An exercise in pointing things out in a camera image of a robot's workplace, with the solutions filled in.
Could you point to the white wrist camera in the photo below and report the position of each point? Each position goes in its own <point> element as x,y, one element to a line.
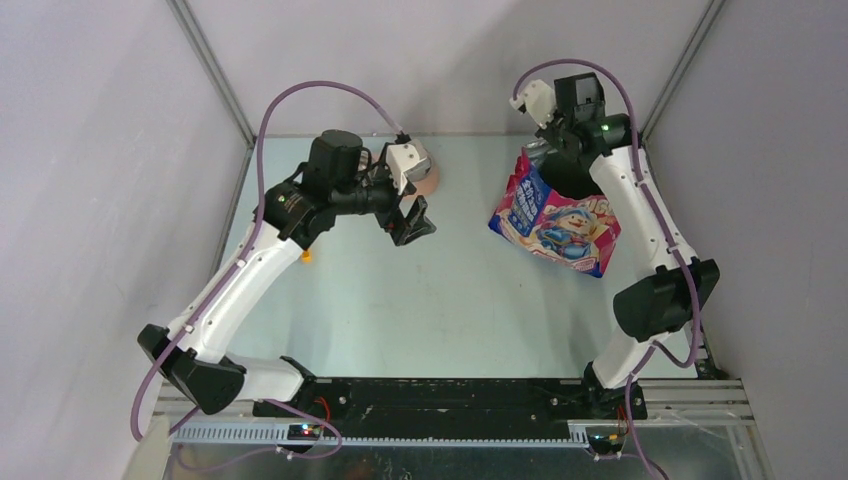
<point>538,101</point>
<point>399,158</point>

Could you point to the left steel bowl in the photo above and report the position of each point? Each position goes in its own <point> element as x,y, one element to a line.
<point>423,167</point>

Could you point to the aluminium corner post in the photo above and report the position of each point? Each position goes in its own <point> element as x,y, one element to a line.
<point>685,59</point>
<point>204,52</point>

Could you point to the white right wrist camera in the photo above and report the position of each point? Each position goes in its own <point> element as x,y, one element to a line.
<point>538,101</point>

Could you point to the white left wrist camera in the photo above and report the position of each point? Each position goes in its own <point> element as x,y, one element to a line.
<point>399,158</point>

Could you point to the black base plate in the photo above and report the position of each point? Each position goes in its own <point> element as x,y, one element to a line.
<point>536,408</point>

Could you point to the aluminium corner post left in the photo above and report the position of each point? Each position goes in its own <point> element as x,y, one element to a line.
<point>204,52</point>

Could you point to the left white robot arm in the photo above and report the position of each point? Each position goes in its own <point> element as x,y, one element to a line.
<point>340,177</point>

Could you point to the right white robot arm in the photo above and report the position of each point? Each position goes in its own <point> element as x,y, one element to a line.
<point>672,282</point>

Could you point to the grey slotted cable duct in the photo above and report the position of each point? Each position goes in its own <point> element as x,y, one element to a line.
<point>290,434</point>

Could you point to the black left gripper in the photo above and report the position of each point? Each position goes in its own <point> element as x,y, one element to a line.
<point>392,218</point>

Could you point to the aluminium corner post right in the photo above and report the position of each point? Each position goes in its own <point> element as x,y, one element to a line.
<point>685,59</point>

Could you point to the pink double pet feeder base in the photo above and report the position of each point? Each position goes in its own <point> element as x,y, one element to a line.
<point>423,188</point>

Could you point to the colourful cat food bag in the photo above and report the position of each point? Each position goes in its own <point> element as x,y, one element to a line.
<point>580,234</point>

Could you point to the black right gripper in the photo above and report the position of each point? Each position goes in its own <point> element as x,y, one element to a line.
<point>549,133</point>

